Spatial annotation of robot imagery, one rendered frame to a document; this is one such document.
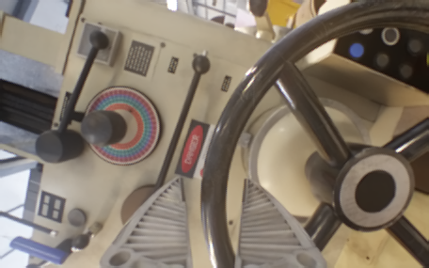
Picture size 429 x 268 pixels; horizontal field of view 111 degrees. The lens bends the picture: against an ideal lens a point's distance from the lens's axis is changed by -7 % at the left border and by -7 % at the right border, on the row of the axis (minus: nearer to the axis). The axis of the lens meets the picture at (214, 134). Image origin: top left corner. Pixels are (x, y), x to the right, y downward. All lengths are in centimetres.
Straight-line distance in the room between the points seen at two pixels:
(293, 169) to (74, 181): 48
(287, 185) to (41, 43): 157
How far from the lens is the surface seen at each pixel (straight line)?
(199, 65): 32
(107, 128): 33
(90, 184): 50
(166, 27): 43
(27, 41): 166
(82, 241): 49
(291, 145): 28
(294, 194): 31
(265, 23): 45
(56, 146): 44
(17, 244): 59
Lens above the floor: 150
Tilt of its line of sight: 2 degrees down
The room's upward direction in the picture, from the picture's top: 72 degrees counter-clockwise
